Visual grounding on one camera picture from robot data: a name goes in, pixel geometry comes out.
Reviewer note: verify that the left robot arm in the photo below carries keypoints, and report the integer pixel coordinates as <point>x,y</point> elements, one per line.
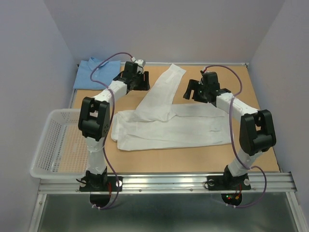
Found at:
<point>95,120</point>

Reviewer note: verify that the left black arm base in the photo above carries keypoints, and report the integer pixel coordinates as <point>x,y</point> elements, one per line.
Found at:
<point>103,196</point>

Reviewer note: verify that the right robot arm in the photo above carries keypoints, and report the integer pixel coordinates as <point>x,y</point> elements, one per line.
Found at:
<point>256,133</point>

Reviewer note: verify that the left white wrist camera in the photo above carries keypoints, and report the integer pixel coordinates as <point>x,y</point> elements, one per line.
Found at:
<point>140,62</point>

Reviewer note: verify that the metal front panel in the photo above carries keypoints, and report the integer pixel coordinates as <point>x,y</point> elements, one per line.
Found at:
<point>166,213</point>

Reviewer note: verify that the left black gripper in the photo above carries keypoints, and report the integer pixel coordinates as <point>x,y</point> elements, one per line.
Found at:
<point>145,85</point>

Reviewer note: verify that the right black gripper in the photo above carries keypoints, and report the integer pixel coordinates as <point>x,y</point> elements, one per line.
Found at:
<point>194,84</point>

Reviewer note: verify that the white plastic basket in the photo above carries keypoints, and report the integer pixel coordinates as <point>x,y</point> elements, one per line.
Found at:
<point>61,152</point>

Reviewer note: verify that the aluminium mounting rail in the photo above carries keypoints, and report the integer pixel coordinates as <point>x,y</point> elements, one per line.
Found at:
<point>189,183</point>

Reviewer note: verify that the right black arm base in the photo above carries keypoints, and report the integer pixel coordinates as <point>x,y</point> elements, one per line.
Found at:
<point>231,188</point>

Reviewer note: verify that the white long sleeve shirt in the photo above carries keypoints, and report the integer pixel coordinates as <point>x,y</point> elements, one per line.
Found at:
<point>157,123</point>

